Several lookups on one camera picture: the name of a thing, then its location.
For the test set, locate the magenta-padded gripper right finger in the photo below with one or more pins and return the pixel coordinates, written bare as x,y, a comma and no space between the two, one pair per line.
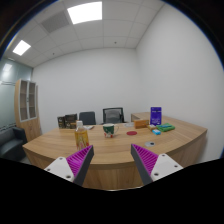
146,159

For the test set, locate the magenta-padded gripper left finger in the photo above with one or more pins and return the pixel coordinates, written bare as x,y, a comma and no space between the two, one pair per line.
78,160

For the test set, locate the yellow-labelled tea drink bottle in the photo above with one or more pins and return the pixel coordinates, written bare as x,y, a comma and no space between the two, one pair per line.
81,137

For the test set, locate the small grey round disc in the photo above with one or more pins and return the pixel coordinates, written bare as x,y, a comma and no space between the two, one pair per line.
149,144

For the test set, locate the small light blue box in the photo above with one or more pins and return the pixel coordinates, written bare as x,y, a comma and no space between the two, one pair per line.
156,132

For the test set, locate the flat round red coaster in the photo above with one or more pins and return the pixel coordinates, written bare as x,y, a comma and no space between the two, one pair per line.
131,133

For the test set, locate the small tan box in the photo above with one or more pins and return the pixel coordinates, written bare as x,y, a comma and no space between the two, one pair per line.
151,127

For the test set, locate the green and white leaflet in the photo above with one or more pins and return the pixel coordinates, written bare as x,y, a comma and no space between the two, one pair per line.
89,127

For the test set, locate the tan cardboard box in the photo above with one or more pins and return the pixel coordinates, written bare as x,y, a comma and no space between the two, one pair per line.
73,125

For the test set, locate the orange-brown tissue box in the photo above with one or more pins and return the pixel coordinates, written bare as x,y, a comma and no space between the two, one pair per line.
141,124

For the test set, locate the white printed paper sheet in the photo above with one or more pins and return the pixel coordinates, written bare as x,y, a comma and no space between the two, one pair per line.
129,124

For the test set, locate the small dark brown box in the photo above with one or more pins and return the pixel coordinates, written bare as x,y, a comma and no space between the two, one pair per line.
61,122

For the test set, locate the green mug with white inside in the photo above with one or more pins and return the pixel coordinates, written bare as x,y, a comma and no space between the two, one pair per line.
109,130

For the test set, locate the large dark brown box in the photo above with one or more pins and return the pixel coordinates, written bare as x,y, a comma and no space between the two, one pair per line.
70,118

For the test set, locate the black solid-back office chair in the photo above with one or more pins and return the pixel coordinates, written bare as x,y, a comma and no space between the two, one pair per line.
87,118

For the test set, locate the wooden side cabinet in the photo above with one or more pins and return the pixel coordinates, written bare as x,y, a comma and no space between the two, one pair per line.
140,115

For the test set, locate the purple upright box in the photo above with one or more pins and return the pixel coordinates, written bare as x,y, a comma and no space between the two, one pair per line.
155,116

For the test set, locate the black mesh-back office chair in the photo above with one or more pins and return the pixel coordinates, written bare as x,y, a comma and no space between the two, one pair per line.
113,115

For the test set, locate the wooden glass-door shelf unit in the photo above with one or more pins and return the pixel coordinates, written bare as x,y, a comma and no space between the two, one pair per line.
29,126

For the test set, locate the black leather sofa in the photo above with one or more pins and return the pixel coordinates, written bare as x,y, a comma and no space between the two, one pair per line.
10,143

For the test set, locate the small ceiling light panel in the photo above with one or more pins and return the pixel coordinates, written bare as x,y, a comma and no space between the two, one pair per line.
21,47

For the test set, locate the grey ceiling air vent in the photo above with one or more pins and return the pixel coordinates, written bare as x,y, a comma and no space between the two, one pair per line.
54,21

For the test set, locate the large ceiling light panel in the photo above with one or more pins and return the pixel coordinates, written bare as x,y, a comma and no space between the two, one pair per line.
85,12

